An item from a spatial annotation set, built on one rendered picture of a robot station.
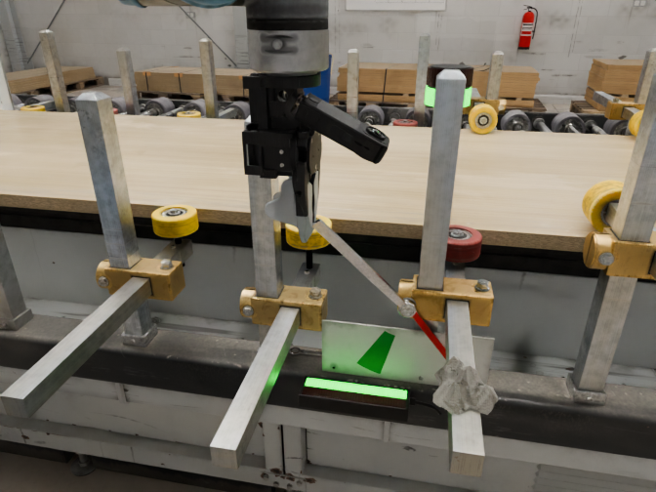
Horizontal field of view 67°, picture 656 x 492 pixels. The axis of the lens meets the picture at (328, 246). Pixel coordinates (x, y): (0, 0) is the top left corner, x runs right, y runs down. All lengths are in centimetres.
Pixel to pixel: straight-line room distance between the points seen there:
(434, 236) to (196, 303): 61
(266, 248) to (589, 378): 52
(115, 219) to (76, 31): 935
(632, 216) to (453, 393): 33
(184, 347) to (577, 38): 739
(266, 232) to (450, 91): 32
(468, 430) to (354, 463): 85
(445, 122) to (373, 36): 729
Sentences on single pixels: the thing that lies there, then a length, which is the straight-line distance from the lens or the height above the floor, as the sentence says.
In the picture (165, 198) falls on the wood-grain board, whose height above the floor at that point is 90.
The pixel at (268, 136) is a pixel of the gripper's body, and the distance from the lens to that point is 59.
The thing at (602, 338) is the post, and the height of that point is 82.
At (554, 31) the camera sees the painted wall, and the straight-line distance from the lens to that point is 787.
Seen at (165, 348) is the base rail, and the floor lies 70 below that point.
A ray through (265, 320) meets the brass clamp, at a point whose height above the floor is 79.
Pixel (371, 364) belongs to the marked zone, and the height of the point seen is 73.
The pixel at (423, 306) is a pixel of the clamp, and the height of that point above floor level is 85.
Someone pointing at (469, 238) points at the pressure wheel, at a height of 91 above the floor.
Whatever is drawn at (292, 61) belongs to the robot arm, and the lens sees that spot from 56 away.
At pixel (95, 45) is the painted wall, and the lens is 996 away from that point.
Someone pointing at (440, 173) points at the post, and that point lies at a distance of 67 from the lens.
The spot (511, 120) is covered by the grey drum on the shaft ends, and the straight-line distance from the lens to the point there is 220.
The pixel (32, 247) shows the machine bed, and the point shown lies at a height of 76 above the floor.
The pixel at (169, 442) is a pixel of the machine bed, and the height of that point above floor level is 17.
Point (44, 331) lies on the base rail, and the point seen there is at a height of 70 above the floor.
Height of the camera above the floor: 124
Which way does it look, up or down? 26 degrees down
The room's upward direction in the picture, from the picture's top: straight up
